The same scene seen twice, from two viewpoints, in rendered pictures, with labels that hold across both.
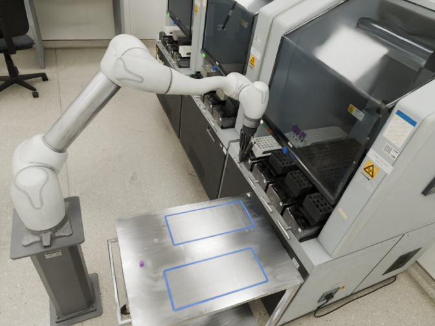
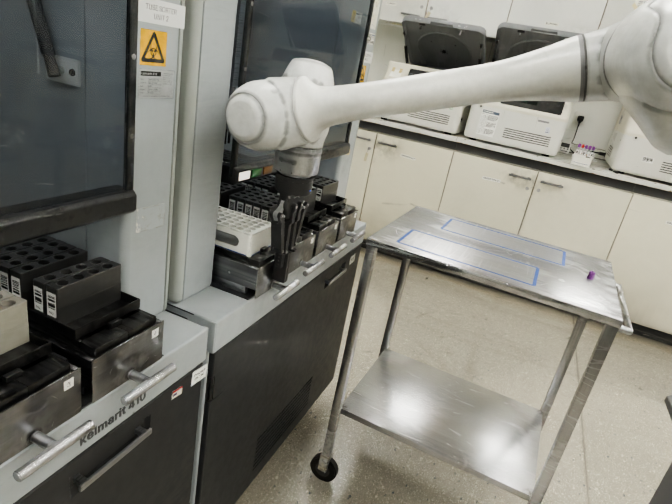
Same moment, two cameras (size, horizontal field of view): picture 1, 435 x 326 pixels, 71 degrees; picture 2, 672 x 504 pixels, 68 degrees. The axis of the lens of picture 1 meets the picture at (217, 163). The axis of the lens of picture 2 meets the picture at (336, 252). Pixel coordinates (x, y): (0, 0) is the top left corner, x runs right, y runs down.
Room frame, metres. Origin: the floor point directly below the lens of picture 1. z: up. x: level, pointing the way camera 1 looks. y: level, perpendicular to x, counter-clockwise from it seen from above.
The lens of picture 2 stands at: (1.83, 0.68, 1.23)
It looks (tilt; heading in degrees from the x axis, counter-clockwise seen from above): 21 degrees down; 229
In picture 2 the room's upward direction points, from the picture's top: 11 degrees clockwise
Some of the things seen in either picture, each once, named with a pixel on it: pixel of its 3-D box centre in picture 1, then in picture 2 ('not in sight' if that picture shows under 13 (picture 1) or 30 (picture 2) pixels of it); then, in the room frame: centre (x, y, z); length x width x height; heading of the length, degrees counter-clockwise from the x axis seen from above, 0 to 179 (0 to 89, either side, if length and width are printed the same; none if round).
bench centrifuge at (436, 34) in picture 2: not in sight; (436, 76); (-0.81, -1.71, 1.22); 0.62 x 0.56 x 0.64; 28
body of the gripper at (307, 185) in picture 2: (248, 131); (292, 195); (1.28, -0.13, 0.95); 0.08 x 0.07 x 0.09; 30
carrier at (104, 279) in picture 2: (231, 105); (86, 292); (1.68, -0.02, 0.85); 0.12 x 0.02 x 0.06; 30
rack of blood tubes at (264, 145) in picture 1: (276, 145); (205, 223); (1.38, -0.30, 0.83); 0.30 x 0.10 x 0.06; 120
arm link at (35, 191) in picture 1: (37, 194); not in sight; (0.73, 0.65, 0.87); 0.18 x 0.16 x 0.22; 34
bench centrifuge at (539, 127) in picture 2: not in sight; (527, 89); (-1.11, -1.20, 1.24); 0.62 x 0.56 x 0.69; 30
